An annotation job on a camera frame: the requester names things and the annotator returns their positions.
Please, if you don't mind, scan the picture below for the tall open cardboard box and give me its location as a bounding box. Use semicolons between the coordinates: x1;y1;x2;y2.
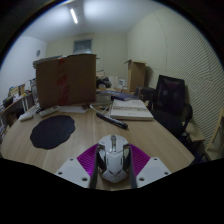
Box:
124;59;148;93

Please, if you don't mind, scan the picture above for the frosted wall window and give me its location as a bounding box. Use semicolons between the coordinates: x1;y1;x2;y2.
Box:
73;38;93;55

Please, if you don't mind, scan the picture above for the wooden shelf unit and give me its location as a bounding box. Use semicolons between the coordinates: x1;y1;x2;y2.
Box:
0;83;37;134

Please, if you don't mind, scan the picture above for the black marker pen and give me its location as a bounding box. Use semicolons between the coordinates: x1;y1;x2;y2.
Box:
95;111;129;130

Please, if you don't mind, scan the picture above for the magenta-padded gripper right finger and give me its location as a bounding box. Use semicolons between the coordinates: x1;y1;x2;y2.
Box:
123;143;173;190

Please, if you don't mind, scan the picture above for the large brown cardboard box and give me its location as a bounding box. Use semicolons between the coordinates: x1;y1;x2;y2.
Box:
35;53;98;110

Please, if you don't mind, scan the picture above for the black wavy-edged mouse pad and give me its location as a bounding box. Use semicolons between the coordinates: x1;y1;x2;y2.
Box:
29;115;76;150

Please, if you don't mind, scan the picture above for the ceiling tube light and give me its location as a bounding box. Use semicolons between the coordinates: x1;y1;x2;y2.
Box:
69;7;79;25

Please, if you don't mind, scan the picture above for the small beige flat box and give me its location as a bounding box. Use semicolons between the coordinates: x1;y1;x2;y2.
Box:
18;111;37;122

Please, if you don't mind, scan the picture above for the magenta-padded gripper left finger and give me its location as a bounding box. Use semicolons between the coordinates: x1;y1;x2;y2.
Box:
54;143;101;190

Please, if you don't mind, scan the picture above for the white closed book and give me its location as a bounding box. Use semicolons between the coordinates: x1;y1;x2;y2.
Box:
109;98;155;122

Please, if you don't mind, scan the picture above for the white remote control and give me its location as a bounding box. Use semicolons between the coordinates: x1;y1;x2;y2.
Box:
38;106;60;118

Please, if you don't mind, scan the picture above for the black office chair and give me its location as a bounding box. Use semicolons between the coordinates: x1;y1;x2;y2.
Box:
148;74;194;138

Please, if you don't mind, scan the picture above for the light wooden chair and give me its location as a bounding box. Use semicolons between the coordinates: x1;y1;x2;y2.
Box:
203;109;224;162

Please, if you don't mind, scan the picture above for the white and grey computer mouse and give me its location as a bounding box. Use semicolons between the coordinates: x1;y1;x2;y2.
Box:
96;134;132;184

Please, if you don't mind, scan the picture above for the blue book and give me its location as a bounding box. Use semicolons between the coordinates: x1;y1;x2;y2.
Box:
105;89;138;102

